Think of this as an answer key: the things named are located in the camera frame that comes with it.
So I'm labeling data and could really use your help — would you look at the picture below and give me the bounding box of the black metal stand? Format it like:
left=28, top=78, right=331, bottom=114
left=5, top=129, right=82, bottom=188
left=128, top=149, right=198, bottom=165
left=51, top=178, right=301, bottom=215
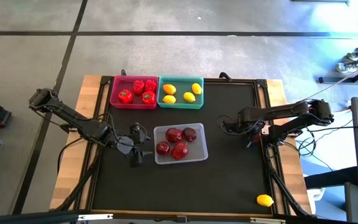
left=318, top=54, right=358, bottom=85

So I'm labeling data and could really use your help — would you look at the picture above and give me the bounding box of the silver metal bracket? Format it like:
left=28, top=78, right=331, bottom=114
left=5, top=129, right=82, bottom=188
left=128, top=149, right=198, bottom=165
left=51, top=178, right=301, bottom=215
left=78, top=213, right=114, bottom=221
left=249, top=217, right=286, bottom=224

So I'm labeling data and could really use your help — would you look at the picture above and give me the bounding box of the pink plastic bin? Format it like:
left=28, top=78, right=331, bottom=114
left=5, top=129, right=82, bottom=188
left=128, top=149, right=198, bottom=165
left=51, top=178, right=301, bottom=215
left=109, top=75, right=159, bottom=110

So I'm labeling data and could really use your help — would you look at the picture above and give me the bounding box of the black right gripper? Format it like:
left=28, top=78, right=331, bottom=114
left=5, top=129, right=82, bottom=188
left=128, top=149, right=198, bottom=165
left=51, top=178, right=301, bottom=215
left=221, top=118, right=257, bottom=135

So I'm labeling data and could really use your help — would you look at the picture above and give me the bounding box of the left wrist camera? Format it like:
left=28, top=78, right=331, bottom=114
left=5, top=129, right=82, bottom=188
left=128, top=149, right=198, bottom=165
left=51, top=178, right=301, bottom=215
left=130, top=122, right=149, bottom=139

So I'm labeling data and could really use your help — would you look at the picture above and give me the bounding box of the teal plastic bin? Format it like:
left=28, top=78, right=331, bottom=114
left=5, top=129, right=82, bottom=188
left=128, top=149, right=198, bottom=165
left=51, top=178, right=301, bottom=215
left=157, top=75, right=204, bottom=110

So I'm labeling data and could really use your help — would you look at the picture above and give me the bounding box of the black floor cable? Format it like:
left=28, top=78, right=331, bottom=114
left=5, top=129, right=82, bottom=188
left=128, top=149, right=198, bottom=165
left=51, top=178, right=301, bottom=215
left=56, top=136, right=86, bottom=175
left=309, top=124, right=358, bottom=133

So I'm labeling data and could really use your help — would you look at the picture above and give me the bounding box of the clear plastic bin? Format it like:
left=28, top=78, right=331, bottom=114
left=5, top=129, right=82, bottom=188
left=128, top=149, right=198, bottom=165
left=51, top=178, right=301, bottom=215
left=153, top=123, right=209, bottom=165

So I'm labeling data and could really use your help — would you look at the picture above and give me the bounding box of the black support beam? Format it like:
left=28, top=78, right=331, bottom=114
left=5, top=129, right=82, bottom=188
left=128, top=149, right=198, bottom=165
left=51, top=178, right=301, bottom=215
left=303, top=166, right=358, bottom=189

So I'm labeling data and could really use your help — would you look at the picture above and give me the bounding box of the dark red apple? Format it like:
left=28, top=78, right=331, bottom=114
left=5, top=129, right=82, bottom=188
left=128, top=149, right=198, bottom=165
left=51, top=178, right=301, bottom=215
left=155, top=141, right=171, bottom=156
left=165, top=127, right=183, bottom=144
left=181, top=127, right=198, bottom=143
left=249, top=133, right=262, bottom=146

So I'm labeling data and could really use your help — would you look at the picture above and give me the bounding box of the black aluminium table frame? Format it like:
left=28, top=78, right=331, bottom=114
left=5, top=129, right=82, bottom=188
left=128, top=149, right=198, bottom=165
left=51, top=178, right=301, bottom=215
left=50, top=74, right=312, bottom=218

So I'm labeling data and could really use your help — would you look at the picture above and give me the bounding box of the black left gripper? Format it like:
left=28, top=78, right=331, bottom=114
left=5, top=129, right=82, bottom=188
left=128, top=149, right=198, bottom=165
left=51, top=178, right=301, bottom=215
left=110, top=133, right=154, bottom=169

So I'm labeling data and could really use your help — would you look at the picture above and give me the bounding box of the black crossbar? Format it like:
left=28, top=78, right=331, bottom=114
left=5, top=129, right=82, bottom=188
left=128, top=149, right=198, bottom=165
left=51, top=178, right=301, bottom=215
left=0, top=208, right=358, bottom=224

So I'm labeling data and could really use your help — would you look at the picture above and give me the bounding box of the black table mat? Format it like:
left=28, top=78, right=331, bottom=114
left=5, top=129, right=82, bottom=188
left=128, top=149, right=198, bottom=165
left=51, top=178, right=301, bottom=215
left=91, top=81, right=273, bottom=215

